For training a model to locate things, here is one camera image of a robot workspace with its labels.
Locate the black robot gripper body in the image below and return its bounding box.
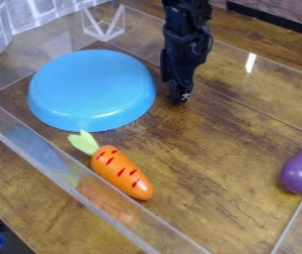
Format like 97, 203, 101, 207
163, 33, 211, 84

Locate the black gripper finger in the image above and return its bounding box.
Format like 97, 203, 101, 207
160, 50, 172, 82
168, 79, 194, 104

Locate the blue upturned bowl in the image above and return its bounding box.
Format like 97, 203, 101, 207
28, 50, 156, 132

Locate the orange toy carrot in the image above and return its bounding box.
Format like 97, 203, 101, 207
68, 131, 154, 200

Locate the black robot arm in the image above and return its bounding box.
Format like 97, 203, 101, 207
160, 0, 214, 104

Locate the white curtain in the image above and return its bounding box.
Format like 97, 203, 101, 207
0, 0, 109, 54

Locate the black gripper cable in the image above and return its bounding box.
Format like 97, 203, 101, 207
190, 23, 215, 58

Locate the clear acrylic enclosure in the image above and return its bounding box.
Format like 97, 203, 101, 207
0, 0, 302, 254

